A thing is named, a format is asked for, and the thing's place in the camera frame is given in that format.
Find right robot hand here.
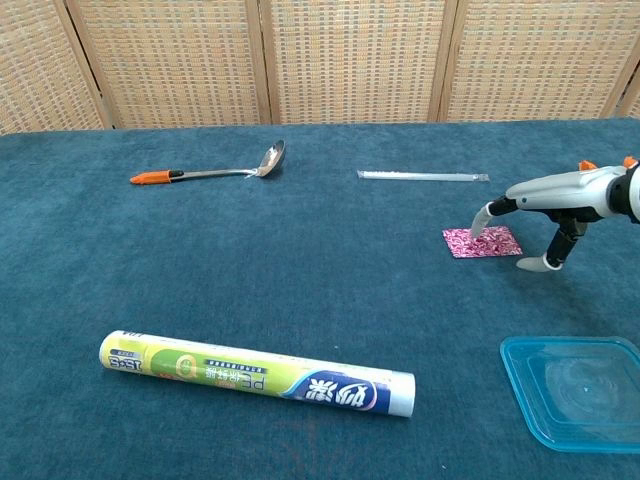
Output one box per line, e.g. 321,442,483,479
469,164,629,272

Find pink patterned square cloth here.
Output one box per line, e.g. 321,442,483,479
441,225,524,260

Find woven bamboo screen panel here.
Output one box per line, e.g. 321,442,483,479
438,0,640,124
0,0,114,135
66,0,274,130
617,62,640,119
258,0,457,126

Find straw in clear wrapper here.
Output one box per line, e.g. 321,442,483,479
356,169,491,184

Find blue plastic container lid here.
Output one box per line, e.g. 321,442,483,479
499,335,640,454

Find teal carpet table cover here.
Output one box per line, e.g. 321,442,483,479
0,118,640,480

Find green blue cling film roll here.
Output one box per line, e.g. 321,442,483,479
98,329,417,420

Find steel ladle with orange handle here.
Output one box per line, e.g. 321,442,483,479
128,138,287,186

